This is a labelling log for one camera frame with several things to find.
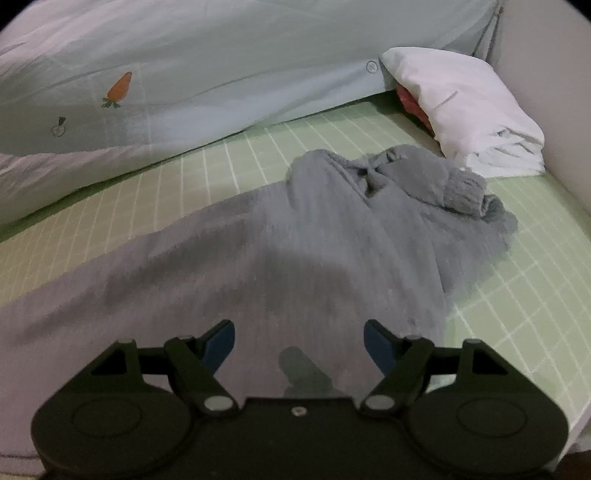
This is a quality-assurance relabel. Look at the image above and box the grey sweatshirt garment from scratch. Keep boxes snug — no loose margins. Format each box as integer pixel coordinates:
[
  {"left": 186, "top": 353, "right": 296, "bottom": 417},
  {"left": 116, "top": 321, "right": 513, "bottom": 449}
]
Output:
[{"left": 1, "top": 145, "right": 518, "bottom": 475}]

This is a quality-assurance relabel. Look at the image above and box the green grid bed sheet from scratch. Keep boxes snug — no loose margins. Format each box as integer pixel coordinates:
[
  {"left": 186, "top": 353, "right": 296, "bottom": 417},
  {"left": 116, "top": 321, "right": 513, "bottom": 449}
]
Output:
[{"left": 1, "top": 96, "right": 590, "bottom": 430}]

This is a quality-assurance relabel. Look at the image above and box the white pillow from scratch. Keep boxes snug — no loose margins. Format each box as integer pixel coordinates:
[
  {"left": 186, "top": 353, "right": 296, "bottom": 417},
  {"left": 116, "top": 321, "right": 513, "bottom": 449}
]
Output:
[{"left": 382, "top": 47, "right": 545, "bottom": 178}]

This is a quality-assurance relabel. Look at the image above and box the red item under pillow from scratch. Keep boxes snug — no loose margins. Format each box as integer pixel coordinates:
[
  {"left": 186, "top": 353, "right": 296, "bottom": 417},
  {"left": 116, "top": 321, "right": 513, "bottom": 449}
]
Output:
[{"left": 396, "top": 85, "right": 435, "bottom": 136}]

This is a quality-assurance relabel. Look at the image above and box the light blue carrot-print duvet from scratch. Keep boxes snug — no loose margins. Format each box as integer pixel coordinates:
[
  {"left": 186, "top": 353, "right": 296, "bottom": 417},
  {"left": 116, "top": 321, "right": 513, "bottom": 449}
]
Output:
[{"left": 1, "top": 1, "right": 496, "bottom": 224}]

